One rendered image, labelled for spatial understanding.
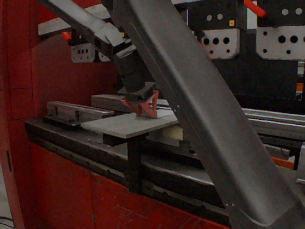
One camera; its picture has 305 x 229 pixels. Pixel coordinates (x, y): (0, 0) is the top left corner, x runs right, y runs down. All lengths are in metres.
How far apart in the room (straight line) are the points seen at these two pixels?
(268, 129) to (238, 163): 0.71
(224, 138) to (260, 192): 0.06
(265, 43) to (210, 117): 0.43
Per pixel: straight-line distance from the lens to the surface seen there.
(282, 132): 0.93
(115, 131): 0.59
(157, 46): 0.25
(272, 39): 0.63
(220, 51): 0.67
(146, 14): 0.27
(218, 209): 0.65
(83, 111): 1.13
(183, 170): 0.68
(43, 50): 1.48
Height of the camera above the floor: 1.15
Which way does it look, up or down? 10 degrees down
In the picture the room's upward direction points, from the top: straight up
